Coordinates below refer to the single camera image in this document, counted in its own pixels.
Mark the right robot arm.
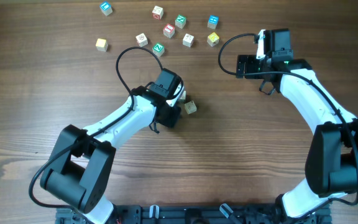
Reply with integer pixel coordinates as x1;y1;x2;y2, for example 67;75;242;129
236;55;358;223

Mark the block with animal drawing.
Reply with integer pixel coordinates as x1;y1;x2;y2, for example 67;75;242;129
184;101;197;114

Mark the blue top block right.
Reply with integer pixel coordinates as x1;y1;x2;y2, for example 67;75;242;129
207;15;219;29

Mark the yellow block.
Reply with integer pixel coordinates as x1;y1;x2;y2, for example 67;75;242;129
207;32;220;47
96;39;108;52

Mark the blue block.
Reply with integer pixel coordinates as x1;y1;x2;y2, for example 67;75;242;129
207;15;219;29
99;2;112;16

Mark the green Z top block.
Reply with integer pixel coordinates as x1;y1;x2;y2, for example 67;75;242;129
152;42;165;57

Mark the yellow top block right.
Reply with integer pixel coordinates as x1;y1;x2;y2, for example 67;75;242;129
207;32;220;47

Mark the green framed picture block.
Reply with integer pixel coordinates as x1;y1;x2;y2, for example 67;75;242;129
178;90;186;103

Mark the green N top block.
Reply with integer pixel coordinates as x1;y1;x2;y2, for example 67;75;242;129
175;14;186;29

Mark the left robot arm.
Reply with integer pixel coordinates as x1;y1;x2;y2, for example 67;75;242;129
34;83;184;223

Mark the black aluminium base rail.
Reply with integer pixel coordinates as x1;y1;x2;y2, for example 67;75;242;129
55;203;333;224

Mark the red Q side block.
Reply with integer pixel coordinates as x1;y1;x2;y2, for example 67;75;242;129
135;33;148;47

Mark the blue top block far left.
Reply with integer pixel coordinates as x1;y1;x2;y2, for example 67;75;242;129
99;2;112;16

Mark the plain block number 2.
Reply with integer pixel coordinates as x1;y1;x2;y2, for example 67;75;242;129
183;34;194;47

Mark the red I top block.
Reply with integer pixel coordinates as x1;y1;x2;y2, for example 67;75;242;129
163;24;175;39

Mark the red sided block top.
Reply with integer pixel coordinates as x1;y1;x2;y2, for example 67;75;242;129
152;6;163;20

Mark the yellow top block left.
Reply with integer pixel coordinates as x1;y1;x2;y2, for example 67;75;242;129
96;39;108;52

